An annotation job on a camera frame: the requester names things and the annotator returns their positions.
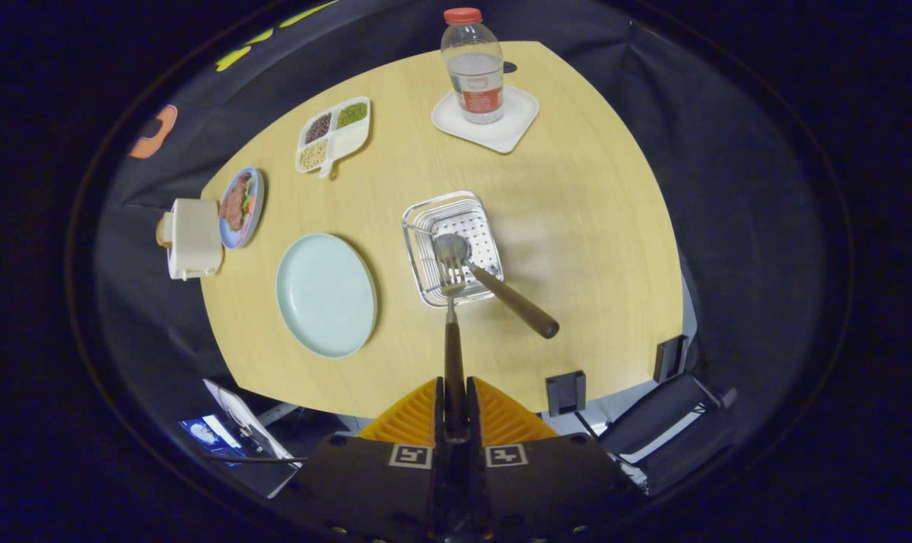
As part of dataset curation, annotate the wooden-handled metal fork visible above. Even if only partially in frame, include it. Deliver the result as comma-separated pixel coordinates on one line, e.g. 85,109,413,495
438,256,470,442

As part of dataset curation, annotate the clear drain basket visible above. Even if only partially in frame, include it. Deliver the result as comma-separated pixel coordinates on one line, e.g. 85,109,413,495
402,191,505,308

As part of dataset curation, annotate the light green plate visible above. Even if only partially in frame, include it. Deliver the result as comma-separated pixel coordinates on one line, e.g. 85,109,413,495
276,232,379,360

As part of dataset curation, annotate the blue plate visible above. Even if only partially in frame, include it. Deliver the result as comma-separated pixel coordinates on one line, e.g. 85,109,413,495
219,167,266,250

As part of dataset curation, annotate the lit laptop screen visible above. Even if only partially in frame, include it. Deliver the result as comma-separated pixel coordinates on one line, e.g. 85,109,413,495
180,415,241,467

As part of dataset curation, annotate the white paper sheet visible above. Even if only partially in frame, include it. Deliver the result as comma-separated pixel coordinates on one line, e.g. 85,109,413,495
203,379,294,461

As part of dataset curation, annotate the white square coaster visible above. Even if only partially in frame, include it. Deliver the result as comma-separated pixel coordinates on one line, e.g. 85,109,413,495
431,84,540,155

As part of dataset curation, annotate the wooden-handled metal spoon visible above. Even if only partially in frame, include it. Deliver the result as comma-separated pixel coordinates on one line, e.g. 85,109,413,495
434,232,560,339

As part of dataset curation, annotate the white toaster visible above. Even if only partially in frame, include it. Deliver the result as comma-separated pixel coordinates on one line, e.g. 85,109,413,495
167,198,224,281

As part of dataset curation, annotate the clear red-capped water bottle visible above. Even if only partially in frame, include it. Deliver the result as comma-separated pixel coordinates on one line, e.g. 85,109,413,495
440,8,505,125

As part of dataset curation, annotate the brown meat slice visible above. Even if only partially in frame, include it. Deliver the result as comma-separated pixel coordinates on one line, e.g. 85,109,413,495
223,173,251,231

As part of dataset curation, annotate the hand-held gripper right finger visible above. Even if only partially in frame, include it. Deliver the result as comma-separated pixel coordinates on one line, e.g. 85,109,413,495
456,377,641,543

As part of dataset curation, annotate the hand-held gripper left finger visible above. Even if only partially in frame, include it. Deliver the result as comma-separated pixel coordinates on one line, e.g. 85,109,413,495
297,377,456,543

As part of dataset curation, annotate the black block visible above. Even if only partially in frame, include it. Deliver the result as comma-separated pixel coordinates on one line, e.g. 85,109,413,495
545,370,587,417
654,335,689,384

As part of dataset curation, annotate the white divided bean tray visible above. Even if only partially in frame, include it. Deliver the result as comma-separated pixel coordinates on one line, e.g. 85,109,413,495
295,96,372,179

